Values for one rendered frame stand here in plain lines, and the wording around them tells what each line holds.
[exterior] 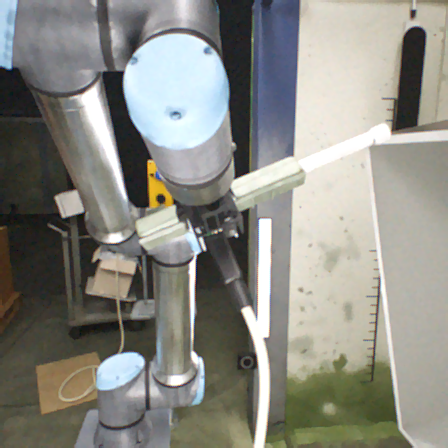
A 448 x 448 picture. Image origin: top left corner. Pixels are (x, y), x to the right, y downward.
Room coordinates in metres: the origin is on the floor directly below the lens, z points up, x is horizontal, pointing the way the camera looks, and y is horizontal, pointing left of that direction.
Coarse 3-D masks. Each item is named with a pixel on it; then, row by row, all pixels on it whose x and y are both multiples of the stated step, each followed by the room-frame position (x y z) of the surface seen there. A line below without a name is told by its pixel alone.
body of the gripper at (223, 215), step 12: (228, 192) 0.53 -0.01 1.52; (216, 204) 0.46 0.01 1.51; (228, 204) 0.46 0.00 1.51; (192, 216) 0.51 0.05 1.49; (204, 216) 0.46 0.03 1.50; (216, 216) 0.47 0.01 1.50; (228, 216) 0.52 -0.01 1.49; (240, 216) 0.51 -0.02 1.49; (192, 228) 0.50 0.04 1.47; (204, 228) 0.50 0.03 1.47; (216, 228) 0.50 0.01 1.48; (228, 228) 0.52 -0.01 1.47; (240, 228) 0.55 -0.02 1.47; (204, 240) 0.53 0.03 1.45
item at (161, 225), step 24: (360, 144) 0.69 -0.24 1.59; (264, 168) 0.67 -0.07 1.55; (288, 168) 0.66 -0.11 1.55; (312, 168) 0.68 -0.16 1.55; (240, 192) 0.65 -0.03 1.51; (264, 192) 0.65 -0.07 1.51; (168, 216) 0.63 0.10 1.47; (144, 240) 0.62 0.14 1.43; (168, 240) 0.65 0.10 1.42; (216, 240) 0.61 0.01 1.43; (216, 264) 0.59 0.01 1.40; (240, 288) 0.57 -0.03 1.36
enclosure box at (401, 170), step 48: (384, 144) 1.35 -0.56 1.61; (432, 144) 1.38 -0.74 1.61; (384, 192) 1.35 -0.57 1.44; (432, 192) 1.38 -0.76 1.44; (384, 240) 1.35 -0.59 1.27; (432, 240) 1.38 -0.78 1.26; (384, 288) 1.34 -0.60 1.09; (432, 288) 1.39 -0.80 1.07; (432, 336) 1.39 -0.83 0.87; (432, 384) 1.40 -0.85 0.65; (432, 432) 1.33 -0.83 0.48
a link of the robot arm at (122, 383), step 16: (112, 368) 1.09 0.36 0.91; (128, 368) 1.08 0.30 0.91; (144, 368) 1.11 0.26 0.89; (96, 384) 1.08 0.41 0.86; (112, 384) 1.04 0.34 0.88; (128, 384) 1.05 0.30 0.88; (144, 384) 1.07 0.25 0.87; (112, 400) 1.04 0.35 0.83; (128, 400) 1.05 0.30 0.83; (144, 400) 1.05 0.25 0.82; (112, 416) 1.04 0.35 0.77; (128, 416) 1.05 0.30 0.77
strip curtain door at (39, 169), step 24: (0, 120) 10.12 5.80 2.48; (24, 120) 10.18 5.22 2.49; (0, 144) 10.11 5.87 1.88; (24, 144) 10.18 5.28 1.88; (48, 144) 10.24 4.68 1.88; (0, 168) 10.10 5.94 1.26; (24, 168) 10.17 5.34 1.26; (48, 168) 10.24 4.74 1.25; (0, 192) 10.10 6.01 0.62; (24, 192) 10.17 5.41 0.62; (48, 192) 10.23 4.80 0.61
